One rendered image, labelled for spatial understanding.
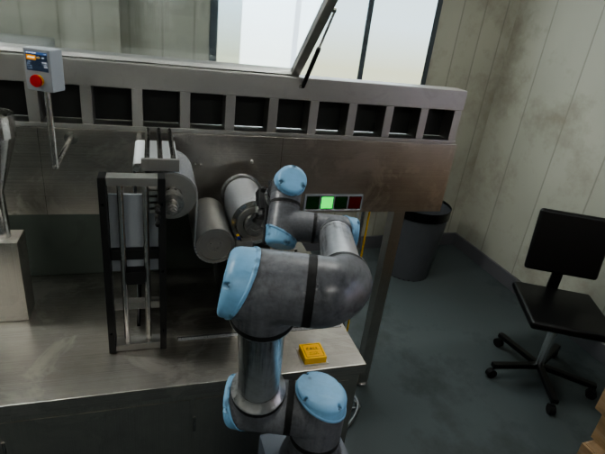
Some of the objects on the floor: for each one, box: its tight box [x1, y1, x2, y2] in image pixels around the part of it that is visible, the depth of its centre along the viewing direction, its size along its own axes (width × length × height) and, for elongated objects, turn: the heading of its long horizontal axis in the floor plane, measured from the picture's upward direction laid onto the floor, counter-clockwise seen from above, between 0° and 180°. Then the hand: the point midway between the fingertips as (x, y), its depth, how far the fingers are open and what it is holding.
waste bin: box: [392, 201, 452, 282], centre depth 382 cm, size 48×48×61 cm
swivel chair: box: [485, 208, 605, 415], centre depth 268 cm, size 64×64×100 cm
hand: (262, 224), depth 142 cm, fingers closed, pressing on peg
